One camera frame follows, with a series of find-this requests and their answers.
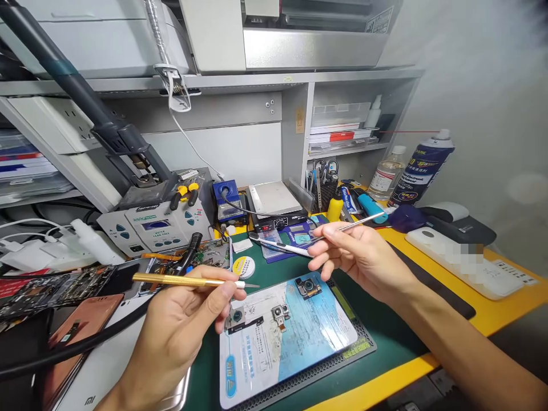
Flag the person's right hand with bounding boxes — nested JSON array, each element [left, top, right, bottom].
[[307, 221, 418, 306]]

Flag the person's left hand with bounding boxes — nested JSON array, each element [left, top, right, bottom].
[[127, 264, 248, 384]]

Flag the person's right fingers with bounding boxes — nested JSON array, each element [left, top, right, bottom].
[[320, 256, 354, 284]]

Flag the person's right thumb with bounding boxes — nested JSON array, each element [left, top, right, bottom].
[[307, 240, 356, 259]]

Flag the person's right index finger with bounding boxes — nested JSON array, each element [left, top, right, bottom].
[[320, 221, 374, 243]]

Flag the person's left thumb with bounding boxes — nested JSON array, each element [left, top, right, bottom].
[[199, 282, 248, 311]]

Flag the person's left index finger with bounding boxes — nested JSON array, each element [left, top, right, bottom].
[[182, 264, 240, 284]]

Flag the person's left fingers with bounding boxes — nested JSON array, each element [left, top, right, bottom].
[[213, 306, 236, 336]]

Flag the silver metal tweezers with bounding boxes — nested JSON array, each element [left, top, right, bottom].
[[311, 211, 386, 241]]

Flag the gold handled craft knife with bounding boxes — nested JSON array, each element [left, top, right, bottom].
[[131, 273, 261, 289]]

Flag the yellow bottle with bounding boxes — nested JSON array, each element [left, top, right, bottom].
[[327, 190, 345, 223]]

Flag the blue white tube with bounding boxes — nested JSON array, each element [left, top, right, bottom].
[[338, 184, 365, 215]]

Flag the round white yellow tin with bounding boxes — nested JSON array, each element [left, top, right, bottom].
[[231, 255, 256, 276]]

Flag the blue plastic case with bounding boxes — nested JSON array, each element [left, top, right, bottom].
[[261, 222, 327, 263]]

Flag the black mesh tool holder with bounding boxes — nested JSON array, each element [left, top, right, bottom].
[[304, 158, 341, 213]]

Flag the white pen-shaped tool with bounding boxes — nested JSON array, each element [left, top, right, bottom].
[[248, 232, 314, 259]]

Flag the dark blue cloth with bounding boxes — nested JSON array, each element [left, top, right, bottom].
[[387, 204, 429, 234]]

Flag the clear liquid bottle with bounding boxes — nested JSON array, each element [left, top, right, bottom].
[[367, 145, 408, 202]]

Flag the black heating plate station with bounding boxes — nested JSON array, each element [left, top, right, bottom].
[[248, 180, 310, 235]]

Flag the grey hot air station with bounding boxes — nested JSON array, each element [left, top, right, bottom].
[[96, 199, 215, 259]]

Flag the blue white printed pad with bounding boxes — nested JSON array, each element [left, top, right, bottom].
[[219, 271, 358, 410]]

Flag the blue tip cleaner holder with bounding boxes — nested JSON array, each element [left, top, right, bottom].
[[212, 179, 250, 224]]

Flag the dark green desk mat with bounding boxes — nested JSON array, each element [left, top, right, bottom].
[[184, 229, 431, 411]]

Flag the stack of red white boxes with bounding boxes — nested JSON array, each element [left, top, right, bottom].
[[308, 124, 378, 156]]

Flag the blue spray can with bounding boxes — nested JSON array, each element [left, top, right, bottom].
[[378, 128, 456, 209]]

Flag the white mouse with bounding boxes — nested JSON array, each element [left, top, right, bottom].
[[421, 201, 471, 223]]

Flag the white keyboard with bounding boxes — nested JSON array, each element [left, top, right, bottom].
[[404, 227, 538, 301]]

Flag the clear plastic storage boxes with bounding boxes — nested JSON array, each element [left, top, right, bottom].
[[311, 102, 372, 127]]

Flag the black pouch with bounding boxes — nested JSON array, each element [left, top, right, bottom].
[[421, 213, 497, 248]]

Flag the small white bottle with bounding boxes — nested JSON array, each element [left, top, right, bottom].
[[364, 94, 382, 129]]

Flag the grey shelf unit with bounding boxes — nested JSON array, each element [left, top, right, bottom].
[[0, 67, 425, 217]]

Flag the copper phone back cover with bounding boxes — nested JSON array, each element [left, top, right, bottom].
[[41, 293, 126, 411]]

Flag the white phone back cover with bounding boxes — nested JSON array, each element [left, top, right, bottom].
[[55, 297, 192, 411]]

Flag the black disassembled phone board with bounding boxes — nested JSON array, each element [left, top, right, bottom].
[[0, 264, 141, 323]]

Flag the white power strip with chargers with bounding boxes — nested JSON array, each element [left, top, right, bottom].
[[0, 218, 100, 276]]

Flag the grey metal machine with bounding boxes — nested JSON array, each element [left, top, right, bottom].
[[179, 0, 404, 76]]

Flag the stack of books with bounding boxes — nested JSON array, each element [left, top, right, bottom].
[[0, 128, 74, 206]]

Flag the metal gooseneck clamp lamp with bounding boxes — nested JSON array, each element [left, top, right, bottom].
[[143, 0, 202, 114]]

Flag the white printer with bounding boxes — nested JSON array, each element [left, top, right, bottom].
[[0, 0, 194, 80]]

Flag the camera module with flat bracket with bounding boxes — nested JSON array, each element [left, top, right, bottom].
[[224, 309, 265, 336]]

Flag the opened phone with silver frame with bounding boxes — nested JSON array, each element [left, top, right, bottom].
[[139, 237, 234, 297]]

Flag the black ribbed tool handle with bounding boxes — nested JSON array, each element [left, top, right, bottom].
[[176, 232, 203, 276]]

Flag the large square camera module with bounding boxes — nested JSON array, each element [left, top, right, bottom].
[[294, 276, 323, 300]]

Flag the cyan handled tool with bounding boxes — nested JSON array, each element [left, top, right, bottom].
[[357, 192, 389, 224]]

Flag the small dual camera module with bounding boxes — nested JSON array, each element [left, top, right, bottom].
[[270, 304, 293, 334]]

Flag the yellow handled pliers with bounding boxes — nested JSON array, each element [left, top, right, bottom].
[[170, 182, 202, 211]]

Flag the thin white cable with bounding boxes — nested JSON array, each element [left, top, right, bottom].
[[169, 98, 225, 180]]

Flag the thick black hose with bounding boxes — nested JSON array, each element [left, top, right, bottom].
[[0, 295, 159, 382]]

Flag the white wall socket strip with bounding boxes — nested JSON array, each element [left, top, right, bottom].
[[7, 96, 104, 156]]

